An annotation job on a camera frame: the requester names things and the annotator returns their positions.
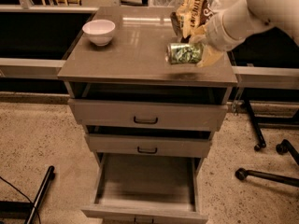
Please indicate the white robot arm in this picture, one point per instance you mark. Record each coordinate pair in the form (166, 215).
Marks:
(258, 16)

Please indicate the grey bottom drawer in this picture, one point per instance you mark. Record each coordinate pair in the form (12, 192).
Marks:
(146, 190)

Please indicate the grey metal railing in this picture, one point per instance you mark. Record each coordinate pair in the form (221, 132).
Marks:
(31, 67)

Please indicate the grey drawer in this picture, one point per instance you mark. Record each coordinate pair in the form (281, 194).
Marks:
(146, 190)
(148, 106)
(159, 142)

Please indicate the black wheeled base leg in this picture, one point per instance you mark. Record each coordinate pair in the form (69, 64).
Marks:
(242, 174)

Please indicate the black caster leg right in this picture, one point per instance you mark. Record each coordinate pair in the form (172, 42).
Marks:
(286, 146)

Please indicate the grey middle drawer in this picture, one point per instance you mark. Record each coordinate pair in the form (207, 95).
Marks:
(159, 142)

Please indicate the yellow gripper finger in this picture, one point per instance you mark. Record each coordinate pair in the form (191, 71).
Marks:
(198, 35)
(209, 56)

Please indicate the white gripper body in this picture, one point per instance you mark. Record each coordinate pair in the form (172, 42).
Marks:
(216, 34)

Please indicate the yellow brown chip bag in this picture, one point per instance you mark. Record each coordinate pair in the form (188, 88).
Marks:
(190, 19)

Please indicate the black stand leg left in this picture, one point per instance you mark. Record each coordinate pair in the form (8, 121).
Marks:
(34, 206)

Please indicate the grey top drawer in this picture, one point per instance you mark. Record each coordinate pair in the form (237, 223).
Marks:
(148, 106)

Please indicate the green soda can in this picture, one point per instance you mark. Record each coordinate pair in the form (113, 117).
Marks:
(177, 53)

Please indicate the white ceramic bowl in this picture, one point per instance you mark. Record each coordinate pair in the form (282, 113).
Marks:
(99, 32)

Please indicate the grey drawer cabinet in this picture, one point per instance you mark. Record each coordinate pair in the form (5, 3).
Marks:
(148, 123)

